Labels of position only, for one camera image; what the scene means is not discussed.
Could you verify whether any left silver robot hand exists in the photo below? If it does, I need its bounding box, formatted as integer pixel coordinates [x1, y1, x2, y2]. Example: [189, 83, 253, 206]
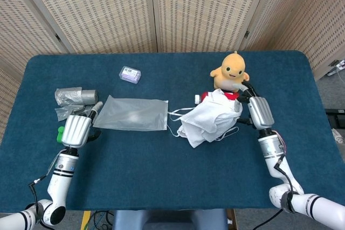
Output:
[61, 101, 104, 149]

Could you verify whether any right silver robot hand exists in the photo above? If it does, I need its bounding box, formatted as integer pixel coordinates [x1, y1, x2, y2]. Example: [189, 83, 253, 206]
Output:
[233, 80, 275, 131]

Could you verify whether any white translucent plastic bag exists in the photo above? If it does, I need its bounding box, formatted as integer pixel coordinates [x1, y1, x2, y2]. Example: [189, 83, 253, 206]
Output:
[93, 94, 169, 131]

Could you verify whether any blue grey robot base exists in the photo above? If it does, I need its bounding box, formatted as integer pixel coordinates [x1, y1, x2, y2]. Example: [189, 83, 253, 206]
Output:
[112, 208, 230, 230]

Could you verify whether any grey foil-wrapped roll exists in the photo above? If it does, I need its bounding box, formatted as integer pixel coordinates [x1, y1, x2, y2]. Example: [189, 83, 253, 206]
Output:
[54, 87, 99, 107]

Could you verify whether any red juice bottle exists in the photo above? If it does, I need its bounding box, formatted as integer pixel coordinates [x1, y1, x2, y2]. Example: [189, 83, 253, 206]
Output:
[194, 91, 240, 106]

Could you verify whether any yellow plush toy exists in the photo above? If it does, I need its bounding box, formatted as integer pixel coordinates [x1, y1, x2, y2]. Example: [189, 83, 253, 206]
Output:
[210, 50, 251, 93]

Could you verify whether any black equipment base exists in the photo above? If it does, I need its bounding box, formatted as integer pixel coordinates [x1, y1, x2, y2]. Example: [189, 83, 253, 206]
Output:
[325, 108, 345, 128]

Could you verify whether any wicker folding screen panel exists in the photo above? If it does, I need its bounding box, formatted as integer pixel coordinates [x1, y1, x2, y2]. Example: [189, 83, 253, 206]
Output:
[13, 0, 158, 54]
[239, 0, 345, 80]
[0, 60, 24, 144]
[0, 0, 75, 65]
[150, 0, 270, 53]

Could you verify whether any clear purple plastic box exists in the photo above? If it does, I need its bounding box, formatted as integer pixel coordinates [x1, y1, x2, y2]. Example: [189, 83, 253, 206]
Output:
[119, 66, 142, 84]

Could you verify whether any white sneaker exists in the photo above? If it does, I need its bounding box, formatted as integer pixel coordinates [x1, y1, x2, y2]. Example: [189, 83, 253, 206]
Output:
[331, 129, 345, 144]

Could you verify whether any yellow flat bar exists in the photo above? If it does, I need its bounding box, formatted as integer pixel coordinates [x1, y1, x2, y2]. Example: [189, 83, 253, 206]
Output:
[80, 210, 92, 230]

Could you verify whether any white power strip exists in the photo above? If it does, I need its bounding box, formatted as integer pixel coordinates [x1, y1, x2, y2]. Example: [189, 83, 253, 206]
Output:
[328, 59, 345, 76]

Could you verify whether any blue tablecloth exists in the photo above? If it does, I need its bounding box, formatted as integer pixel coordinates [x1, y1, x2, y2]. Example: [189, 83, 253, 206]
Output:
[0, 50, 345, 212]

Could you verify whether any wooden table leg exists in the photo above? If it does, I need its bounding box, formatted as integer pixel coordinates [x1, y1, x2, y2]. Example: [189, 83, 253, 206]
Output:
[226, 208, 238, 230]

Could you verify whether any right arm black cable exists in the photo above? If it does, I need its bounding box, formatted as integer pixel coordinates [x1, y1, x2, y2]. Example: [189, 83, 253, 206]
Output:
[273, 157, 296, 197]

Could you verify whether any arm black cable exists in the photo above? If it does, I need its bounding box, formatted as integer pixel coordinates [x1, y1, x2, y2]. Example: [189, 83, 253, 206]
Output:
[28, 175, 48, 214]
[273, 157, 296, 197]

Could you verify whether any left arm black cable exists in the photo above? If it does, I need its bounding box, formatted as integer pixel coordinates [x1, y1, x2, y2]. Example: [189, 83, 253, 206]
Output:
[28, 175, 48, 214]

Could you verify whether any floor cable bundle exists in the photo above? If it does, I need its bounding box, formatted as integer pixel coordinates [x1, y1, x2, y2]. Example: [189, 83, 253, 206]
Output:
[90, 210, 115, 230]

